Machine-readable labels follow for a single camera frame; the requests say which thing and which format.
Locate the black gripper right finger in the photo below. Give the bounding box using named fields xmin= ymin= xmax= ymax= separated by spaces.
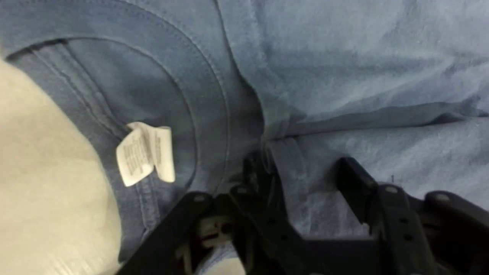
xmin=334 ymin=156 xmax=489 ymax=275

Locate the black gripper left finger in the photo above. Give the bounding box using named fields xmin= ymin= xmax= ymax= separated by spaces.
xmin=116 ymin=151 xmax=307 ymax=275

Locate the blue printed t-shirt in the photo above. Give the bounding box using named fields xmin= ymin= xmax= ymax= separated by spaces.
xmin=0 ymin=0 xmax=489 ymax=275

